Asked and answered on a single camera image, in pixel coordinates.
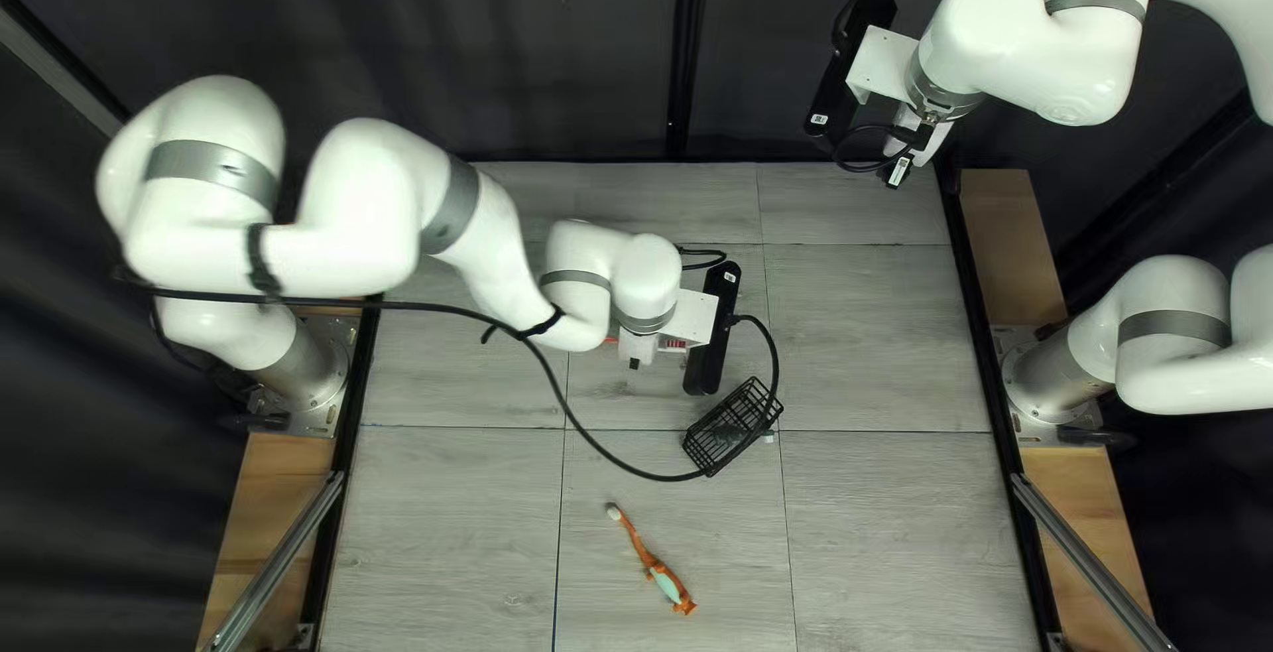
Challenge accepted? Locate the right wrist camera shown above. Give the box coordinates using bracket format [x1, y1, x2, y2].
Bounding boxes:
[806, 0, 898, 141]

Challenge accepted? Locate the orange and teal toothbrush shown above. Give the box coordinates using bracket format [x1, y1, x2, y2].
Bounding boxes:
[605, 503, 698, 618]

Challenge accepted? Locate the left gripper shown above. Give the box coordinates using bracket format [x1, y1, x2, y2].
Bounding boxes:
[619, 291, 719, 369]

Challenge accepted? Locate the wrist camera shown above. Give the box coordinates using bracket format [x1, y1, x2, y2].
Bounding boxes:
[806, 0, 898, 141]
[683, 261, 743, 397]

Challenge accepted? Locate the black wire toothbrush holder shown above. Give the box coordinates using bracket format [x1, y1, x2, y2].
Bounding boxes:
[682, 376, 785, 479]

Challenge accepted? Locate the black cable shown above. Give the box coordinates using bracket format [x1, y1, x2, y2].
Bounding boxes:
[831, 0, 946, 192]
[114, 246, 783, 484]

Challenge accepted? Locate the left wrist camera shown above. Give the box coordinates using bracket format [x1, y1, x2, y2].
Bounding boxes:
[683, 261, 743, 397]

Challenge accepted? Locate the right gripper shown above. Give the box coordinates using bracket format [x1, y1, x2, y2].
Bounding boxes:
[845, 25, 958, 170]

